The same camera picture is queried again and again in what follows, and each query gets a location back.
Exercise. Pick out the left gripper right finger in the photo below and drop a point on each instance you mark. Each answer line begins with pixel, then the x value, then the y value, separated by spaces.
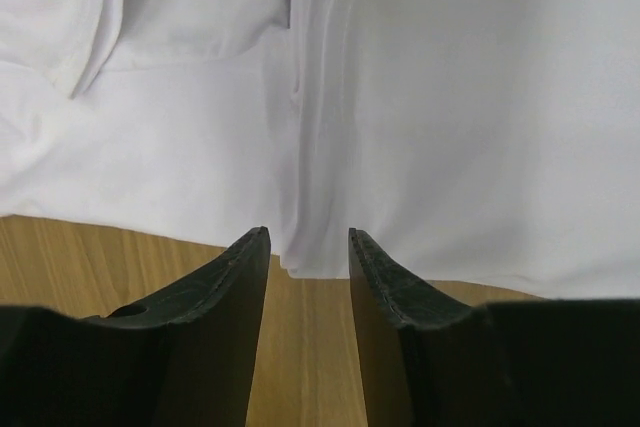
pixel 427 359

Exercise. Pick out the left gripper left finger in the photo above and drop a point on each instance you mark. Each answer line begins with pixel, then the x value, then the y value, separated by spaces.
pixel 181 356

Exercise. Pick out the white t shirt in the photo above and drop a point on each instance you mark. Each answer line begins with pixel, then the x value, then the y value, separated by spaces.
pixel 485 141

